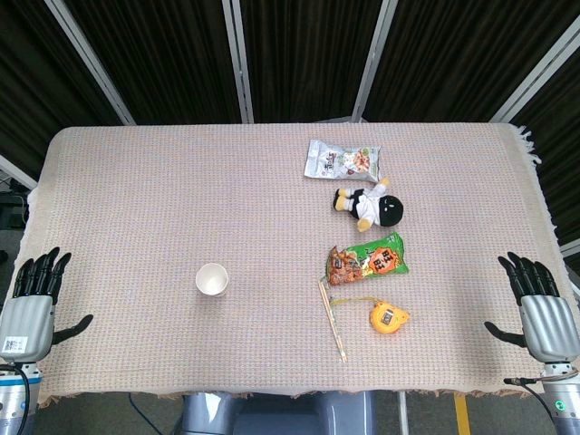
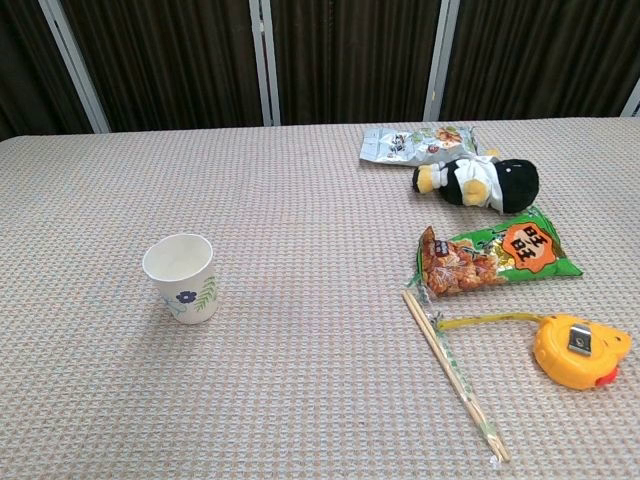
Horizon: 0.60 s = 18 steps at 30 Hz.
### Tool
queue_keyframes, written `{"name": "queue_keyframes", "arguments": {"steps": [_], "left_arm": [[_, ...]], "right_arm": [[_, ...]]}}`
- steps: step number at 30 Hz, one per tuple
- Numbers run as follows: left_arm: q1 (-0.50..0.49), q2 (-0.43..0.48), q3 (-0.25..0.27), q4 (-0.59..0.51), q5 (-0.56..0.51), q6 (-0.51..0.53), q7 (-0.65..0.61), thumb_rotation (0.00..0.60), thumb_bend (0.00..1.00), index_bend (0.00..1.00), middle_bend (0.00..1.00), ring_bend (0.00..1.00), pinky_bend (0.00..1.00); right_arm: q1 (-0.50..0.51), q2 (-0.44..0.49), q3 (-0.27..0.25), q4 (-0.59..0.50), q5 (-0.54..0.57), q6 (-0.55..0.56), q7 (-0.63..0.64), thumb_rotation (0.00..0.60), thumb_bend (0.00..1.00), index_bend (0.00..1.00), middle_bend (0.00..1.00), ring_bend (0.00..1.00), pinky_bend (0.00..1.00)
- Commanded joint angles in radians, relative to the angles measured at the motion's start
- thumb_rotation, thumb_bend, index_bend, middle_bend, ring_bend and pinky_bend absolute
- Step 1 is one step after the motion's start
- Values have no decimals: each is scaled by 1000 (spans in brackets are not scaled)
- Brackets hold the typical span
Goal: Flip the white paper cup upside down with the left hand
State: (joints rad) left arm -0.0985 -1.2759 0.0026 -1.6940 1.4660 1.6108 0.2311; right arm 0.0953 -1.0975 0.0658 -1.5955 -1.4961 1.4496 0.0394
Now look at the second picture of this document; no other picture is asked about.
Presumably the checkered woven tablecloth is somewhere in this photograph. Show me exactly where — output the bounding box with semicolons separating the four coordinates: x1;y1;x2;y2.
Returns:
0;116;640;480

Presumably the clear chopstick wrapper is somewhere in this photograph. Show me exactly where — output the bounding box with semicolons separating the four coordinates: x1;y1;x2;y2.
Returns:
405;275;503;469

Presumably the silver snack bag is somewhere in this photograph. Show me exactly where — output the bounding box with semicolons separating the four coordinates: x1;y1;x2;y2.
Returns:
358;123;478;169

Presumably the green rice cracker bag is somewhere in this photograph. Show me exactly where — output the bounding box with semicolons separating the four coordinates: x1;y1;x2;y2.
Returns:
417;205;585;300

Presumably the floral white paper cup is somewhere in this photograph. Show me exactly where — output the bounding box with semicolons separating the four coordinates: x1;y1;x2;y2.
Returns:
142;233;220;326

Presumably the yellow tape measure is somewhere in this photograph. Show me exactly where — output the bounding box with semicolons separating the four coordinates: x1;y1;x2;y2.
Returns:
434;312;633;393

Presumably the wooden chopstick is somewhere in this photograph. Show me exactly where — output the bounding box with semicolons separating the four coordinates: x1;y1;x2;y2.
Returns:
407;290;512;462
402;292;504;463

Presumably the grey partition frame post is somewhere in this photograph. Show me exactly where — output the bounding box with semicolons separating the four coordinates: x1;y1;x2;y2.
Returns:
37;0;112;135
422;0;461;124
248;0;282;127
619;78;640;119

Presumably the black penguin plush toy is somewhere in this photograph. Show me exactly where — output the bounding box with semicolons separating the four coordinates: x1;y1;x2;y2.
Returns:
411;148;543;215

